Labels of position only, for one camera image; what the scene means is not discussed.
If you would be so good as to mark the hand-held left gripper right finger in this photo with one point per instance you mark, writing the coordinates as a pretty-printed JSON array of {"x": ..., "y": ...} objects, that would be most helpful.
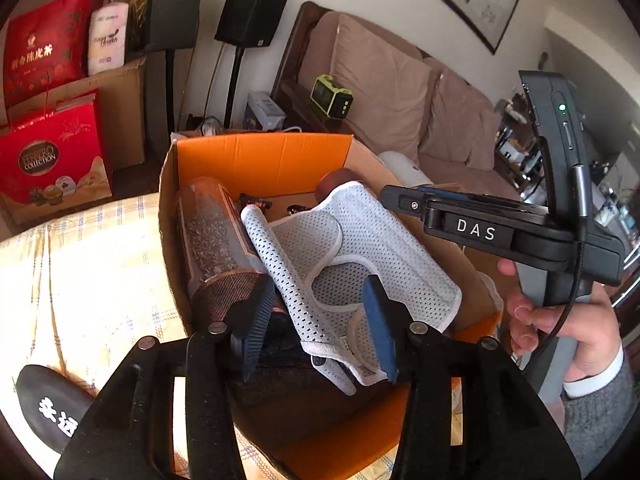
[{"x": 382, "y": 330}]

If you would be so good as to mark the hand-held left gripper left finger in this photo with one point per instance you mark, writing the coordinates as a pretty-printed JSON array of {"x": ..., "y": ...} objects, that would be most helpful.
[{"x": 252, "y": 330}]

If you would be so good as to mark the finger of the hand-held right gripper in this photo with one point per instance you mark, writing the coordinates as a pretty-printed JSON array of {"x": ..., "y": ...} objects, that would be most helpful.
[
  {"x": 445, "y": 191},
  {"x": 405, "y": 200}
]

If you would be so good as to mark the brown labelled bottle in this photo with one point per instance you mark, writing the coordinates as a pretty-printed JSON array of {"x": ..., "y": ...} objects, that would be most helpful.
[{"x": 336, "y": 182}]

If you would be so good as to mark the grey sock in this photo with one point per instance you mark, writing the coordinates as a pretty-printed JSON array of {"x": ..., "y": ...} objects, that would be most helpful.
[{"x": 310, "y": 395}]

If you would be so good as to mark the white mesh cloth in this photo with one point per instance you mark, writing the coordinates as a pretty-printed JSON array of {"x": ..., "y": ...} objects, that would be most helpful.
[{"x": 320, "y": 245}]

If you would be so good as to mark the clear jar ribbed brown lid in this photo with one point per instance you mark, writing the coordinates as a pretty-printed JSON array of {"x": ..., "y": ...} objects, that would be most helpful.
[{"x": 210, "y": 240}]

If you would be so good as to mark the orange cardboard box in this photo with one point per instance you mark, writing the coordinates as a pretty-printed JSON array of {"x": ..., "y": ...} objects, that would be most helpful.
[{"x": 260, "y": 160}]

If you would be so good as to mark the black cloth with white print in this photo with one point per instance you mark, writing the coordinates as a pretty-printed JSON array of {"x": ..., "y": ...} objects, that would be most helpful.
[{"x": 50, "y": 405}]

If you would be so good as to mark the person's right forearm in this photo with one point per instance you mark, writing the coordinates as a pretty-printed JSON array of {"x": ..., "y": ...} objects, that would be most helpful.
[{"x": 600, "y": 420}]

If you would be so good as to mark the person's right hand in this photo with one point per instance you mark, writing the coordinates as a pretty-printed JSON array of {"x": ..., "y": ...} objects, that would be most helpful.
[{"x": 597, "y": 330}]

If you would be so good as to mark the beige sofa cushion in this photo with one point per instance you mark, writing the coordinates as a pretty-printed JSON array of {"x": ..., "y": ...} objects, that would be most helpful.
[
  {"x": 375, "y": 75},
  {"x": 460, "y": 120}
]

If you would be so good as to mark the green and black device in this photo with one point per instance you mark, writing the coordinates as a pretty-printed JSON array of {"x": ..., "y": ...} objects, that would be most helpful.
[{"x": 330, "y": 97}]

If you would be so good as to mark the yellow checked tablecloth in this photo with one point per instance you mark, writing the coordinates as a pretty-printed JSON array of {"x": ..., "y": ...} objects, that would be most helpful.
[{"x": 100, "y": 270}]

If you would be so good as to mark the blue and white box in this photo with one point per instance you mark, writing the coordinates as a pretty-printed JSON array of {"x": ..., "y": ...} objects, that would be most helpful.
[{"x": 262, "y": 110}]

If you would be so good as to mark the brown wooden sofa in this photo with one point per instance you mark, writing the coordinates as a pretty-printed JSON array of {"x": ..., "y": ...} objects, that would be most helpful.
[{"x": 295, "y": 60}]

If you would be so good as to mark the black speaker stand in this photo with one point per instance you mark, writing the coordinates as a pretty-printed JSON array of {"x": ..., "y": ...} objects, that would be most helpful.
[
  {"x": 170, "y": 90},
  {"x": 234, "y": 85}
]

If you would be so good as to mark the black speaker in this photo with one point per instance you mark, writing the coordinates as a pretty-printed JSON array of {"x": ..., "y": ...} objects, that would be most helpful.
[
  {"x": 175, "y": 10},
  {"x": 252, "y": 12}
]

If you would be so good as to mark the brown cardboard box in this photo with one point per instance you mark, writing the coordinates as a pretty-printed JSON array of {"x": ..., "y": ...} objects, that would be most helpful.
[{"x": 125, "y": 110}]

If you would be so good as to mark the red chocolate gift box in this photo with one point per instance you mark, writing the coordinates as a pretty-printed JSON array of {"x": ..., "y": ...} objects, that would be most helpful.
[{"x": 50, "y": 160}]

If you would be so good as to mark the white tissue pack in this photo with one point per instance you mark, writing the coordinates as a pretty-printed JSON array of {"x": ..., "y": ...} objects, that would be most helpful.
[{"x": 107, "y": 40}]

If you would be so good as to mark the dark red gift bag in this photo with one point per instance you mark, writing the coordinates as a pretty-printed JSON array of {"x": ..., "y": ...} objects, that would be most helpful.
[{"x": 45, "y": 45}]

